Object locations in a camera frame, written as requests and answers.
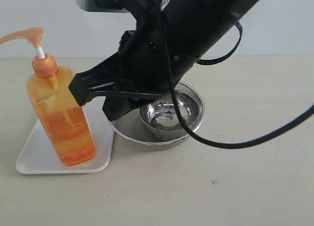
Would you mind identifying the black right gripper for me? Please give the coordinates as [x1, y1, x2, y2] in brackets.
[68, 0, 177, 121]

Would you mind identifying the orange pump soap bottle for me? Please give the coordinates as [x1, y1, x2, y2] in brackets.
[0, 27, 97, 166]

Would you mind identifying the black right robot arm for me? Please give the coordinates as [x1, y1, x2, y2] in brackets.
[69, 0, 260, 121]

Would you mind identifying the small stainless steel bowl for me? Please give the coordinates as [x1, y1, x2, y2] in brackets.
[139, 90, 199, 132]

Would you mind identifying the steel mesh strainer basket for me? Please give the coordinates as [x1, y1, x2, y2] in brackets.
[111, 82, 205, 147]

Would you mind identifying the white rectangular plastic tray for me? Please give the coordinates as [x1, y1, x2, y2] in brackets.
[16, 97, 114, 175]

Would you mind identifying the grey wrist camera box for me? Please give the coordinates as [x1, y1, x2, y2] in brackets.
[76, 0, 128, 13]

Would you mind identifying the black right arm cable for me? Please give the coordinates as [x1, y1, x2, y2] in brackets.
[164, 22, 314, 151]

